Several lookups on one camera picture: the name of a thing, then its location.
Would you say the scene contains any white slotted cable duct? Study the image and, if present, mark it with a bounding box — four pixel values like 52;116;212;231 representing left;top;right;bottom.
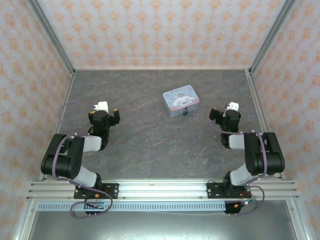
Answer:
36;201;227;212

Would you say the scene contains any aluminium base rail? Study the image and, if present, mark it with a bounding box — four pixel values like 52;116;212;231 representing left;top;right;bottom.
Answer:
25;178;300;201

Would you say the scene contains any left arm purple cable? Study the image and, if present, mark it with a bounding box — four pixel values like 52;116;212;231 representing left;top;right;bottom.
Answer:
51;101;114;219

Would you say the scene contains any blue cartoon dog tin box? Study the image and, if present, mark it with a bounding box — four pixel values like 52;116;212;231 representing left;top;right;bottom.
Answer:
162;84;201;118

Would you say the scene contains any aluminium table side rail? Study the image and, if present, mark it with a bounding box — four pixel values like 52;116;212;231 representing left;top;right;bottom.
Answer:
245;69;286;181
39;70;77;181

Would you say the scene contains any small circuit board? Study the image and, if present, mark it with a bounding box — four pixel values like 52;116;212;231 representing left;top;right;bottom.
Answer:
84;201;105;210
233;199;257;209

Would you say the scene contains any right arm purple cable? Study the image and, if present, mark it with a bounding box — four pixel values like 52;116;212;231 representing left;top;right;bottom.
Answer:
208;103;266;216

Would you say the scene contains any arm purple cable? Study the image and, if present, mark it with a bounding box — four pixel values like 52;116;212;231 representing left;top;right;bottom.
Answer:
51;101;114;219
208;103;266;216

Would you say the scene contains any aluminium frame post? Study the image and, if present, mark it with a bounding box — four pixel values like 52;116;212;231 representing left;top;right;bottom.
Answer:
248;0;299;76
25;0;77;76

